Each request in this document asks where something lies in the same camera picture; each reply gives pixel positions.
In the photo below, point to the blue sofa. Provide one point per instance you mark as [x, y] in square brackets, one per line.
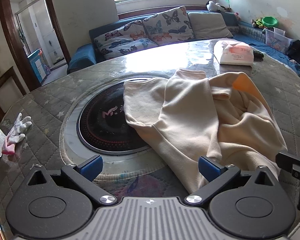
[81, 53]

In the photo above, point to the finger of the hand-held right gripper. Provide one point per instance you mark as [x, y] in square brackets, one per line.
[287, 161]

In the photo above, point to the white glove with pink cuff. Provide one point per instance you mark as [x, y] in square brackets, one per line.
[16, 130]

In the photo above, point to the small plush toys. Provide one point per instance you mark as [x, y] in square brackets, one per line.
[257, 23]

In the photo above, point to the green plastic bowl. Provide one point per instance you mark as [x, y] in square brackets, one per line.
[270, 22]

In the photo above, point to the black bag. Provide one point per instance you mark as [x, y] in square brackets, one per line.
[298, 52]

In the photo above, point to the dark remote control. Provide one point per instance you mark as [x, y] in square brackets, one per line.
[258, 54]

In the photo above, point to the black round induction cooker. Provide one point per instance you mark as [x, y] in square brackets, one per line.
[102, 132]

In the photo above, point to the low wooden cabinet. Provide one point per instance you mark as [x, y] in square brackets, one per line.
[5, 92]

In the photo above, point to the cream sweater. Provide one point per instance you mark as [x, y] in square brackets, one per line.
[190, 120]

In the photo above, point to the panda plush toy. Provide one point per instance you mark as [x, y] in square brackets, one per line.
[213, 6]

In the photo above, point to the grey cushion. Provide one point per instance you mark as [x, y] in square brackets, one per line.
[208, 26]

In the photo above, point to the dark wooden door frame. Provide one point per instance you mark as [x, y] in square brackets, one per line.
[8, 37]

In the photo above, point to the white and pink tissue packet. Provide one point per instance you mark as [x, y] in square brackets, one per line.
[236, 53]

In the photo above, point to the butterfly print cushion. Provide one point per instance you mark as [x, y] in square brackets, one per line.
[122, 41]
[168, 23]

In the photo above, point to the blue toy box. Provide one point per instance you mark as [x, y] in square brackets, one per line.
[37, 66]

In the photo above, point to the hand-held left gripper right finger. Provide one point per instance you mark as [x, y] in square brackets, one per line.
[210, 168]

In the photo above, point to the clear plastic storage box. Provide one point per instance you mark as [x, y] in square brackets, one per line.
[277, 41]

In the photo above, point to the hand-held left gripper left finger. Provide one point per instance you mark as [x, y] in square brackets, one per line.
[91, 168]

